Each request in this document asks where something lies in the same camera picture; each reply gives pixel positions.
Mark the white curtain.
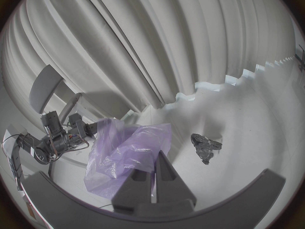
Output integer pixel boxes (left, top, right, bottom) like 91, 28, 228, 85
92, 0, 299, 110
0, 0, 165, 120

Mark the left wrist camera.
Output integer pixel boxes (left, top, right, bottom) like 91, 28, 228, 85
68, 114, 84, 130

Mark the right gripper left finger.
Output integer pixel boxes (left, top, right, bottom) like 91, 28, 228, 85
112, 162, 158, 212

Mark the purple plastic bag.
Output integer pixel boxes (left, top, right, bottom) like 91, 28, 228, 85
83, 118, 172, 200

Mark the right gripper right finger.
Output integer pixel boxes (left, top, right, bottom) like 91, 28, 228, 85
155, 150, 198, 209

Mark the black plastic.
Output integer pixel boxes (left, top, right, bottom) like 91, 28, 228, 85
190, 133, 223, 165

